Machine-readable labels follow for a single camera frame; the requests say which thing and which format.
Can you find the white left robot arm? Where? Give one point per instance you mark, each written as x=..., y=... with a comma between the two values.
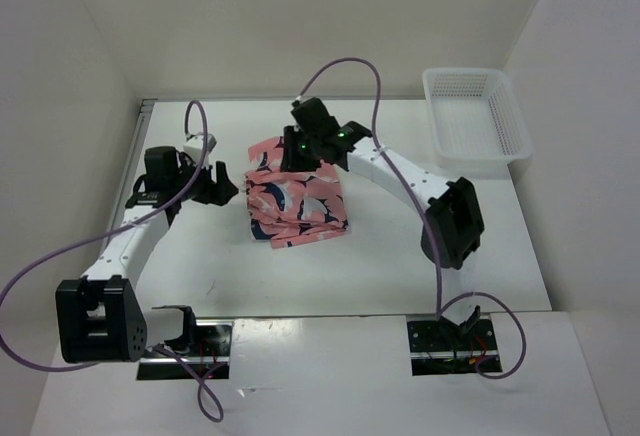
x=99, y=316

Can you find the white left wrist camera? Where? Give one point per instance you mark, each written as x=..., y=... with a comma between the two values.
x=198, y=144

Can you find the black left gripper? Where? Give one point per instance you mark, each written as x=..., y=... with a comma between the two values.
x=216, y=193

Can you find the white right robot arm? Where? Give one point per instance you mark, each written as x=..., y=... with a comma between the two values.
x=449, y=210

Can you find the pink shark print shorts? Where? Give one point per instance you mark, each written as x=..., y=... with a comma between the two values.
x=288, y=209

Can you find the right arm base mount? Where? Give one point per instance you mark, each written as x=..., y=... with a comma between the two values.
x=442, y=347

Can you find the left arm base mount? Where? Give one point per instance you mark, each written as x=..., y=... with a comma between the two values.
x=206, y=352

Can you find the white plastic basket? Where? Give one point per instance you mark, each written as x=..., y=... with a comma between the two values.
x=476, y=124

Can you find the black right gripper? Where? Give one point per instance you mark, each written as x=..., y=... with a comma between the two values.
x=291, y=161

